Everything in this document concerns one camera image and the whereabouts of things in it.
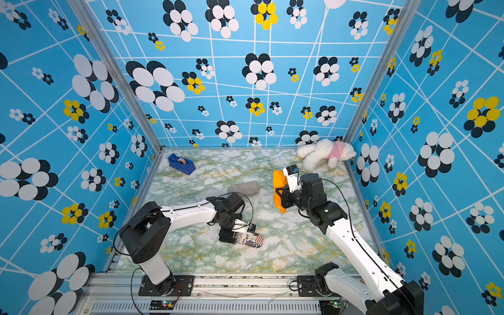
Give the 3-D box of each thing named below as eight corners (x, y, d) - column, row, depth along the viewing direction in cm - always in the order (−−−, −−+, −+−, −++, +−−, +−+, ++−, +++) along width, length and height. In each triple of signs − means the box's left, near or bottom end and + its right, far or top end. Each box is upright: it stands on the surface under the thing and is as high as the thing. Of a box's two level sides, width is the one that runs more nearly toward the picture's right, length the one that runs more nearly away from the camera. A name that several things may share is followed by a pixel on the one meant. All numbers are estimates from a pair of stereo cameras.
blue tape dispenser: (169, 168, 113) (165, 159, 108) (176, 161, 117) (171, 152, 111) (189, 175, 110) (185, 167, 104) (195, 168, 113) (192, 160, 107)
